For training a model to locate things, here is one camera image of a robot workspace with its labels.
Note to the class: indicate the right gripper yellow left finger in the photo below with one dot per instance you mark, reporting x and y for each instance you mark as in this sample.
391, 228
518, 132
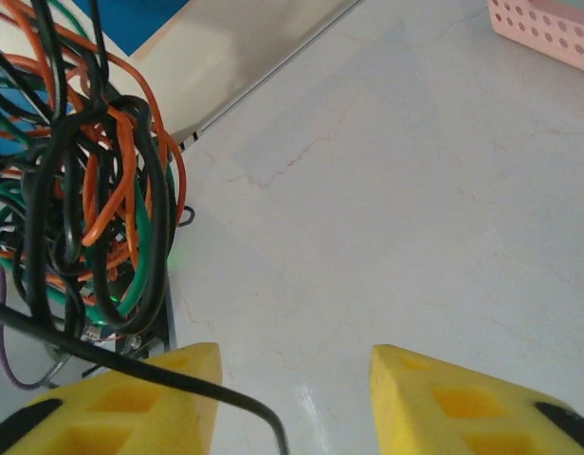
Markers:
131, 417

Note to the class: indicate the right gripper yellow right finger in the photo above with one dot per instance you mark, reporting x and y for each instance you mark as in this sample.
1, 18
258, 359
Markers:
415, 417

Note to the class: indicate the pink perforated plastic basket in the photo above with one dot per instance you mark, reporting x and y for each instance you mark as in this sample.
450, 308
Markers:
548, 28

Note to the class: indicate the aluminium side rail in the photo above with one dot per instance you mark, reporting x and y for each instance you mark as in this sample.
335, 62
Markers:
235, 103

